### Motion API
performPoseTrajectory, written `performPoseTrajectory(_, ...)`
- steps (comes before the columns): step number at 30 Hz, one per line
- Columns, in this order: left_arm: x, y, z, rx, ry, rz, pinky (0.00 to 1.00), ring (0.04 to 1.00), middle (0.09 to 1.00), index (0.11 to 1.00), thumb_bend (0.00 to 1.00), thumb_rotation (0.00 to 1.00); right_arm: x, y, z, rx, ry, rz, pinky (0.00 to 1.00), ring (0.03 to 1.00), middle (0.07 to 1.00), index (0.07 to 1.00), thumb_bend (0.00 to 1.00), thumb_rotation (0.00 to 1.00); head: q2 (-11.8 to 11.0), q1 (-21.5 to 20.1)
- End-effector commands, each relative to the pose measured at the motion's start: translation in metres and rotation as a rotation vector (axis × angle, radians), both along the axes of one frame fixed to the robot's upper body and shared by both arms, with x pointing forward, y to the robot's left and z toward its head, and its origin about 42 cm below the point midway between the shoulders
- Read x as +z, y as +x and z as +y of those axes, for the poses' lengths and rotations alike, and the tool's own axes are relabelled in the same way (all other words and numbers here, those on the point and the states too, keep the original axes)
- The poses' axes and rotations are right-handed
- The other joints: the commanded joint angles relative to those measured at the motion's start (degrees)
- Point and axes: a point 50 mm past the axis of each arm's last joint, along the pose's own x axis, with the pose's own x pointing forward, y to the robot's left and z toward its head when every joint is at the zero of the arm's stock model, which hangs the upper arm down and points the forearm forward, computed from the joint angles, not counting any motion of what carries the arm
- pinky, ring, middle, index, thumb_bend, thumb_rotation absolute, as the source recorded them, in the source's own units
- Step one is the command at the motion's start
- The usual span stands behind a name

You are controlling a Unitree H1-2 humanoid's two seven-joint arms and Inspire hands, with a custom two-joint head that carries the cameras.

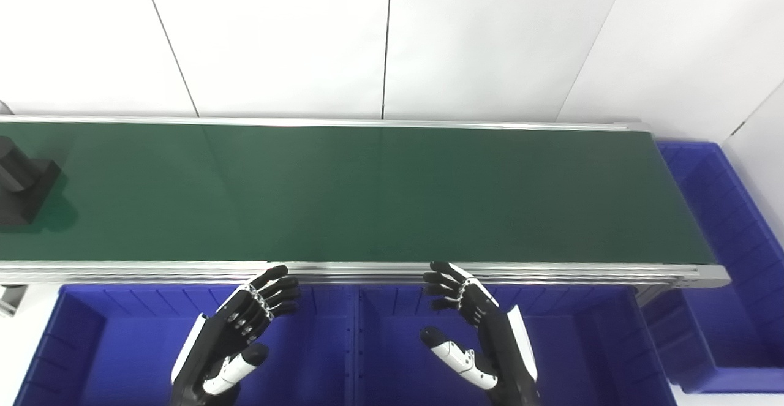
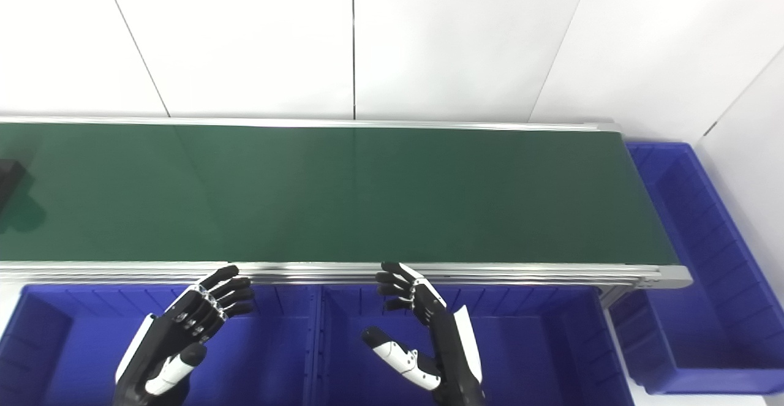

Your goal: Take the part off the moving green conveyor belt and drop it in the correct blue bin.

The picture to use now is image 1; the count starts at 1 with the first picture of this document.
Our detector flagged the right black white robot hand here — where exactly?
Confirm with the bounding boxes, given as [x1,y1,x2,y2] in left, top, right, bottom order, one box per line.
[420,261,540,406]

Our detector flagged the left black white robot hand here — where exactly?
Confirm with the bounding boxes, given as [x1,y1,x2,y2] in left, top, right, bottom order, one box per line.
[170,264,302,406]

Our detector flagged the black cylinder-on-block part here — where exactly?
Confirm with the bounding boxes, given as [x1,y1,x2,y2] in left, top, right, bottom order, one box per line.
[0,135,62,230]

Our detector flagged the blue plastic bin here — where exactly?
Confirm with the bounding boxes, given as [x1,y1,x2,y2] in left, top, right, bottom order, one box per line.
[354,284,678,406]
[642,141,784,394]
[13,283,360,406]

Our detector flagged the green conveyor belt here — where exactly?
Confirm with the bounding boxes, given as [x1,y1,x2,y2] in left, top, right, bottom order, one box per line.
[0,121,717,265]
[0,114,731,318]

